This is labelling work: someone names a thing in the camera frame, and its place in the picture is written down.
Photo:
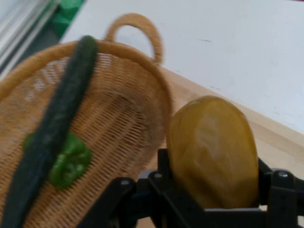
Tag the long dark green cucumber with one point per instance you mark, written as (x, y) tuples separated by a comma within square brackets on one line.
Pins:
[(64, 104)]

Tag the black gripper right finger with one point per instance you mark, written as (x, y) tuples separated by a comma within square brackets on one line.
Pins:
[(285, 202)]

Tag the green foam puzzle block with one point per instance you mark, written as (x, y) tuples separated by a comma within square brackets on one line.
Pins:
[(67, 16)]

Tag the aluminium window rail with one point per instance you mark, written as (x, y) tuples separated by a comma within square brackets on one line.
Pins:
[(21, 26)]

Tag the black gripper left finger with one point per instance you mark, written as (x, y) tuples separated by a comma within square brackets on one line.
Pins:
[(133, 202)]

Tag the brown potato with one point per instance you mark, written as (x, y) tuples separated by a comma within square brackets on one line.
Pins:
[(213, 152)]

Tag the green bell pepper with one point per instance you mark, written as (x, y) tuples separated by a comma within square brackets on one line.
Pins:
[(71, 164)]

